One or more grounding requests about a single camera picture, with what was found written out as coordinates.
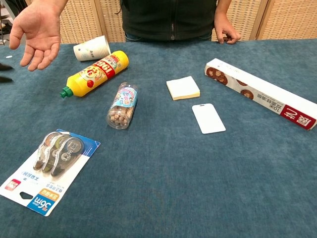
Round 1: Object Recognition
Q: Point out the person's left hand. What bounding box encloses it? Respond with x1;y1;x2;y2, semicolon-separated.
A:
213;11;242;45

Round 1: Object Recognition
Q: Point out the person's right hand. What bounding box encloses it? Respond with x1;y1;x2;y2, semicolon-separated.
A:
9;0;62;72

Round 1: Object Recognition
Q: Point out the robot left five-finger hand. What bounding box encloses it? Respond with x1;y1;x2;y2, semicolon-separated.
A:
0;62;13;83

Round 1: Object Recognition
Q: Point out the correction tape blister pack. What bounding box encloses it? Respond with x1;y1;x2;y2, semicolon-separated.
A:
0;128;101;217

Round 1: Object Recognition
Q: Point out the person's right forearm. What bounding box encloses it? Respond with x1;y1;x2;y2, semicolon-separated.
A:
43;0;69;16

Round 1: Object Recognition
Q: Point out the person's left forearm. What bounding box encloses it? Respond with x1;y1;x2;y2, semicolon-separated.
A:
214;0;233;15

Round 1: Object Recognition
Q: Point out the person's black jacket torso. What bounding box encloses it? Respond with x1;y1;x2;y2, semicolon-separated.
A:
120;0;220;42

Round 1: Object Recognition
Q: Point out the white paper cup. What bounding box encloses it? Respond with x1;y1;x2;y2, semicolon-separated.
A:
73;35;111;62

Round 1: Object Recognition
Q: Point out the wicker folding screen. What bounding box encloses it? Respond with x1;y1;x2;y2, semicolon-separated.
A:
24;0;317;45

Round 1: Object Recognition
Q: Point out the yellow bottle with green cap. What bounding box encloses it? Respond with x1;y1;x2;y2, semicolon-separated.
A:
59;50;130;99

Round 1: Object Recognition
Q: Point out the long white baking paper box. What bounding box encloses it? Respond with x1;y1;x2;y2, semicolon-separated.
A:
204;58;317;131

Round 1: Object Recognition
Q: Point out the pale yellow sticky note pad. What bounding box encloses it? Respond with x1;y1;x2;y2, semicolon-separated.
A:
166;75;201;101

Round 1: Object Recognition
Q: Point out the white rectangular card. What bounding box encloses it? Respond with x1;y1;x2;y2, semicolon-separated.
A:
192;103;226;135

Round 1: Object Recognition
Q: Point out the clear snack jar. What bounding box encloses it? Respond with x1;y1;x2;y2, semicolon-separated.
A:
106;82;139;130

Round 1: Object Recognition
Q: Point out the blue table cloth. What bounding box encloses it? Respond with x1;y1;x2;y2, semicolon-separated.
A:
0;39;317;238

